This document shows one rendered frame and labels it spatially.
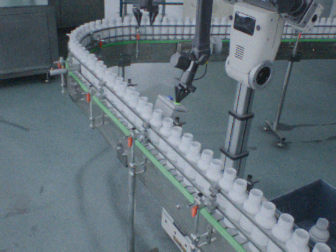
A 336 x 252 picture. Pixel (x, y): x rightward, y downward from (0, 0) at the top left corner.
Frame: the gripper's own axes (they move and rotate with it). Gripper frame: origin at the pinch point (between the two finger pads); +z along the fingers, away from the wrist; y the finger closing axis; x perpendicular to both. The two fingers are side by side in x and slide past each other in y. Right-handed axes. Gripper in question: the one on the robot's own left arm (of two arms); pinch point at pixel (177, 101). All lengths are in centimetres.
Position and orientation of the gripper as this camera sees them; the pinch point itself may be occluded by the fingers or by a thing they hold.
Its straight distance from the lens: 169.8
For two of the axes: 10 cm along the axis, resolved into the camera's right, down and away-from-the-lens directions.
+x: 7.8, 1.0, 6.2
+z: -3.5, 8.9, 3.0
